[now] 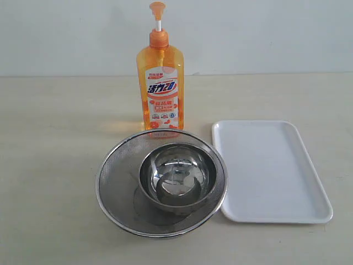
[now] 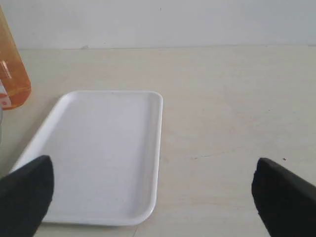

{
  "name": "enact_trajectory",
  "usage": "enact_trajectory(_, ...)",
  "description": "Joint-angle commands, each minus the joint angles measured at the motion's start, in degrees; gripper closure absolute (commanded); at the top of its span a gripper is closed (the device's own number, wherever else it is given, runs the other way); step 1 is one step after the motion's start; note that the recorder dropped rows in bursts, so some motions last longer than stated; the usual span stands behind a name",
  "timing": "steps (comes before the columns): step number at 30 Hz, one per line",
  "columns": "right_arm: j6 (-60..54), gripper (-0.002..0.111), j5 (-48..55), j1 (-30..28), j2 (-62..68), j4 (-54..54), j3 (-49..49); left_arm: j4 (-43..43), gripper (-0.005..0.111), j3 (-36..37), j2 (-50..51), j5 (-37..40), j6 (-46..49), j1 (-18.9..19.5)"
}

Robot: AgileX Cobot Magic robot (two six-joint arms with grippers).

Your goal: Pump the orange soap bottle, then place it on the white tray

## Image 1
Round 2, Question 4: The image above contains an orange dish soap pump bottle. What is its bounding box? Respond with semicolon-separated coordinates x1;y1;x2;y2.
136;2;184;130

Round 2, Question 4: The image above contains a small stainless steel bowl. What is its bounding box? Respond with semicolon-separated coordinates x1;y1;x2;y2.
139;142;217;216

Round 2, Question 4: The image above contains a steel mesh strainer basket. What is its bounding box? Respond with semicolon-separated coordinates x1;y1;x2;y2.
95;129;228;239

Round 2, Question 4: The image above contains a white rectangular plastic tray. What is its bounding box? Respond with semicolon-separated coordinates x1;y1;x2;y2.
212;120;333;224

